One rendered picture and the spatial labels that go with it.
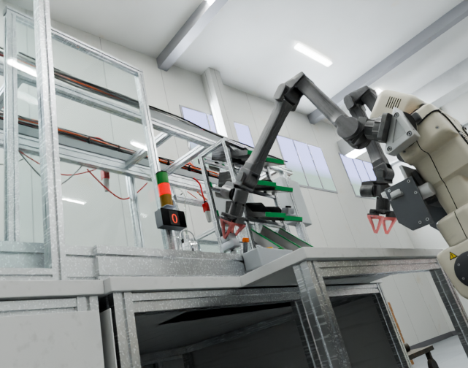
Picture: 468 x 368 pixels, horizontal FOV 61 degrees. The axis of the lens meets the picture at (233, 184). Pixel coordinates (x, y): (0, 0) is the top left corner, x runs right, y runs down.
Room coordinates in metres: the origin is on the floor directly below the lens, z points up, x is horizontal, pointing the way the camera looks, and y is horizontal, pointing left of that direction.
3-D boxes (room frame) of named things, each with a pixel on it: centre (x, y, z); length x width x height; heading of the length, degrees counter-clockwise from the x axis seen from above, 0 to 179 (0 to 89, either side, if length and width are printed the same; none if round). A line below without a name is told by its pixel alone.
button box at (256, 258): (1.36, -0.06, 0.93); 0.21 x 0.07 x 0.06; 145
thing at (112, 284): (1.81, 0.44, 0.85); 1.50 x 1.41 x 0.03; 145
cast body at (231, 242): (1.56, 0.08, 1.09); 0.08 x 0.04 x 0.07; 55
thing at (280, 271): (1.54, -0.17, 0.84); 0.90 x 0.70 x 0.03; 137
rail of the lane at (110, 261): (1.24, 0.11, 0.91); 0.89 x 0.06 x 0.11; 145
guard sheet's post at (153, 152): (1.48, 0.30, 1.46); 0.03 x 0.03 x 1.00; 55
